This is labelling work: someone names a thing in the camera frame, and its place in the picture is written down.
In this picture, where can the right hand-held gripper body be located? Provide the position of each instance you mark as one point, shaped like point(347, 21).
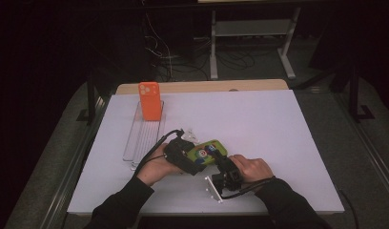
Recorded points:
point(227, 183)

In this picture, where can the clear plastic rack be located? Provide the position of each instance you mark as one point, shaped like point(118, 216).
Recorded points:
point(143, 140)

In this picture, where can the person's left hand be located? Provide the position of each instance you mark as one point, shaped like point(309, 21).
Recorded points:
point(156, 165)

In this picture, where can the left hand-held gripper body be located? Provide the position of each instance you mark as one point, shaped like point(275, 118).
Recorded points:
point(180, 154)

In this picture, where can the orange phone case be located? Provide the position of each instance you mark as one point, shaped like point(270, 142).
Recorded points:
point(150, 101)

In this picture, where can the white metal desk frame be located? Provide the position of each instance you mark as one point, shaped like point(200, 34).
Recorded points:
point(253, 28)

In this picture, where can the person's right hand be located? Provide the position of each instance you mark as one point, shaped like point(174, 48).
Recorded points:
point(253, 168)

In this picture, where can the black metal stand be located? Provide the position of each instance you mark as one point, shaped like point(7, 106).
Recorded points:
point(91, 101)
point(354, 95)

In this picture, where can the green cartoon phone case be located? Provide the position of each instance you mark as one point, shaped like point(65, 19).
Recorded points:
point(205, 152)

